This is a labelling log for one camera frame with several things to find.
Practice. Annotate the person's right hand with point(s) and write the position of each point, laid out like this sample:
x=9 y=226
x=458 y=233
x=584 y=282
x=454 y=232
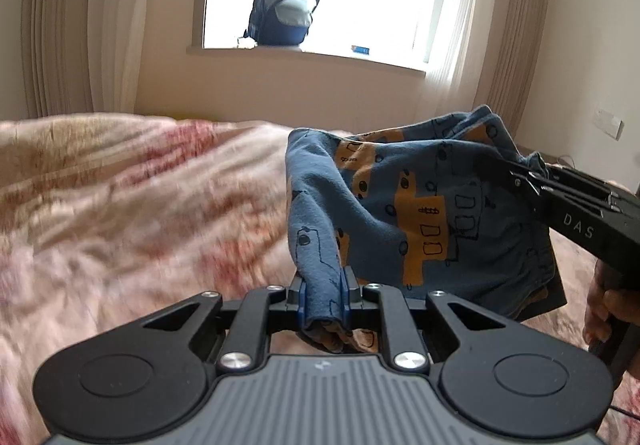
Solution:
x=607 y=305

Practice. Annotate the blue patterned pants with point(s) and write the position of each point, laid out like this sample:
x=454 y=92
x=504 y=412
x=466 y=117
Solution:
x=380 y=245

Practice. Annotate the floral pink blanket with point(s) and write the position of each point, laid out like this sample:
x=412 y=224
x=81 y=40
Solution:
x=125 y=205

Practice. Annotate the beige curtain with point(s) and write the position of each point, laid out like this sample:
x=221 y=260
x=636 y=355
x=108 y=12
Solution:
x=500 y=25
x=80 y=20

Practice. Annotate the dark blue backpack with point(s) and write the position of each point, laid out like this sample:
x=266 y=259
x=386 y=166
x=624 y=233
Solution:
x=282 y=10

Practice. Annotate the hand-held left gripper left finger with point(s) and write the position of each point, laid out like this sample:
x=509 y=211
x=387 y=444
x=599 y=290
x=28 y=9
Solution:
x=300 y=305

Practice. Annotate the small blue box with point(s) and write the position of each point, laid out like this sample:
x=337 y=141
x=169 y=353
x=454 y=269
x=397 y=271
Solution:
x=360 y=49

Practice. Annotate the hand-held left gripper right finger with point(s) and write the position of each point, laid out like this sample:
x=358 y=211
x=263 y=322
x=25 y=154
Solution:
x=345 y=300

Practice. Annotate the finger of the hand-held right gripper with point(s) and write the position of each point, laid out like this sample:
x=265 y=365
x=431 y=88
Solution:
x=515 y=185
x=542 y=165

